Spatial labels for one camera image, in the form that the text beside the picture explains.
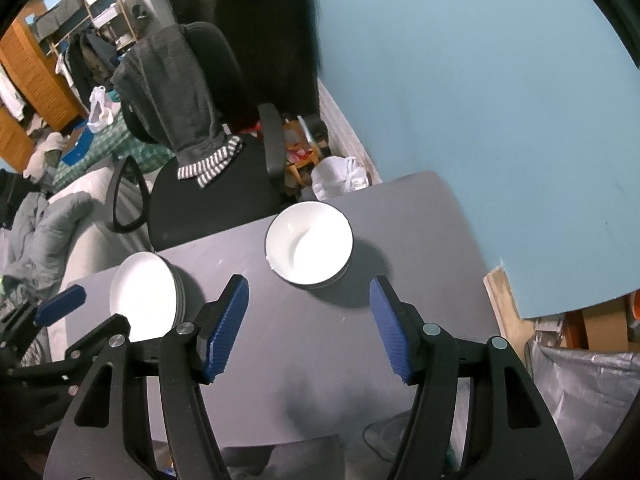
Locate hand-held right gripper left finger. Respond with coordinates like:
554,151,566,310
44,275,250,480

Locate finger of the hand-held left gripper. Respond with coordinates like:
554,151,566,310
0,285,87,361
7,312,132,387

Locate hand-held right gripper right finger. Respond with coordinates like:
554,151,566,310
369,276,574,480

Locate light grey sofa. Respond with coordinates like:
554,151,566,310
20,164,153,361

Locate grey rumpled blanket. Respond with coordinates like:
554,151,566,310
0,191,97,306

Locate brown cardboard sheet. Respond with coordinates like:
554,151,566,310
482,264,528,343

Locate black office chair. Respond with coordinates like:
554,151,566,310
107,21,288,252

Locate white cloth pile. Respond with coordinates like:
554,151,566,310
22,132,67,182

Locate blue box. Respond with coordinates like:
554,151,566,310
61,131,97,167

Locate green checkered cloth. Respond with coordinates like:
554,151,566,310
51,114,177,192

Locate white plastic bag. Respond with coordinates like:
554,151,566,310
88,85,117,134
311,156,372,202

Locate brown cardboard boxes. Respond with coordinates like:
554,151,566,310
529,292,640,352

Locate silver woven bag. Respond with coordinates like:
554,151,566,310
526,336,640,468

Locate wooden wardrobe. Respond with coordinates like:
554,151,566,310
0,0,87,172

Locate dark grey striped-cuff sweater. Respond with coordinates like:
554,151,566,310
111,25,245,190

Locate dark hanging clothes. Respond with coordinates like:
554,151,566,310
49,27,123,107

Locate black hanging coat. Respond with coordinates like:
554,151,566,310
162,0,327,137

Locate wooden shelf rack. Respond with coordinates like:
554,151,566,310
74,0,152,52

